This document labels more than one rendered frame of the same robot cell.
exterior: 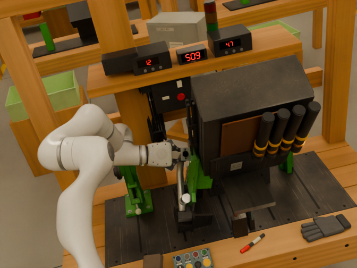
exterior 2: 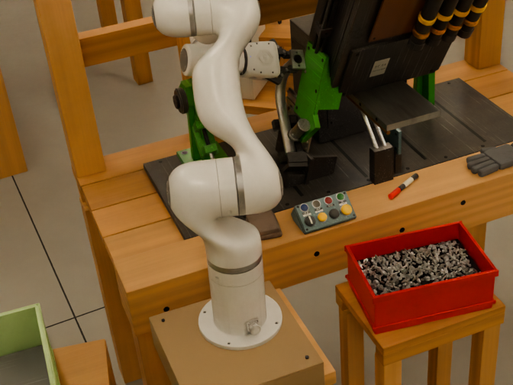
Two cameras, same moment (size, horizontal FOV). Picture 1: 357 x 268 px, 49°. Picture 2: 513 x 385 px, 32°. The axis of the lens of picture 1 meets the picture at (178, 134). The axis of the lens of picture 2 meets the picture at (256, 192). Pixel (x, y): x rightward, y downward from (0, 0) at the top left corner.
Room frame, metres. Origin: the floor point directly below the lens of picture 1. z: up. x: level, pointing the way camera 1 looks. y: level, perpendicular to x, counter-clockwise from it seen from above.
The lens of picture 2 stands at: (-0.76, 0.73, 2.30)
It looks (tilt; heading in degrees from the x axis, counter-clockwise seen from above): 34 degrees down; 344
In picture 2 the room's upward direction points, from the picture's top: 5 degrees counter-clockwise
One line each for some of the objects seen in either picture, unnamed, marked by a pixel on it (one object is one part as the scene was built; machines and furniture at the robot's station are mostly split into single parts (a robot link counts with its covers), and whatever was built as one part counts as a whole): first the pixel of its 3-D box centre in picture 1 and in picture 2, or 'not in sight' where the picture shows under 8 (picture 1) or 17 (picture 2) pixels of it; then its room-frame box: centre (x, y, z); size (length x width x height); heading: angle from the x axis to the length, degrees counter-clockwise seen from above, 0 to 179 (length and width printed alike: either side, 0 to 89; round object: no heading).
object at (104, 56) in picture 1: (120, 61); not in sight; (1.54, 0.17, 1.59); 0.15 x 0.07 x 0.07; 93
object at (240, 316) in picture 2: not in sight; (237, 289); (0.70, 0.38, 1.03); 0.19 x 0.19 x 0.18
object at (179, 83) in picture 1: (171, 89); not in sight; (1.54, -0.01, 1.42); 0.17 x 0.12 x 0.15; 93
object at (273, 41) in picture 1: (190, 59); not in sight; (1.59, -0.12, 1.52); 0.90 x 0.25 x 0.04; 93
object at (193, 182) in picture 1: (200, 169); (321, 82); (1.27, -0.06, 1.17); 0.13 x 0.12 x 0.20; 93
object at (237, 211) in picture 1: (239, 177); (378, 92); (1.24, -0.21, 1.11); 0.39 x 0.16 x 0.03; 3
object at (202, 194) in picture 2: not in sight; (214, 212); (0.71, 0.41, 1.24); 0.19 x 0.12 x 0.24; 77
